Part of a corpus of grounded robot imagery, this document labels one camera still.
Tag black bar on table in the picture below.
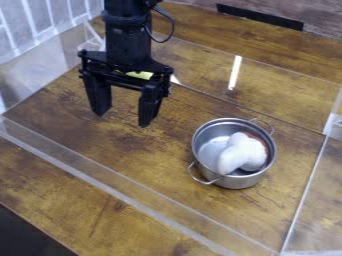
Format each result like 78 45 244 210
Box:
216 3 304 31

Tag silver metal pot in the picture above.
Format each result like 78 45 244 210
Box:
187 118 276 189

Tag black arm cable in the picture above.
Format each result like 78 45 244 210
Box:
143 0 176 44

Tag clear acrylic enclosure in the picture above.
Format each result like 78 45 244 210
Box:
0 20 342 256

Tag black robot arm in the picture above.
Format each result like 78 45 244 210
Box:
77 0 175 128

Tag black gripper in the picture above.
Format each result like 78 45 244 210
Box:
76 19 176 129

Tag yellow green toy vegetable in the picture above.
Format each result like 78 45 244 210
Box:
114 70 152 80

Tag white red toy mushroom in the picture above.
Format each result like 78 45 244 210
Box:
216 132 268 175

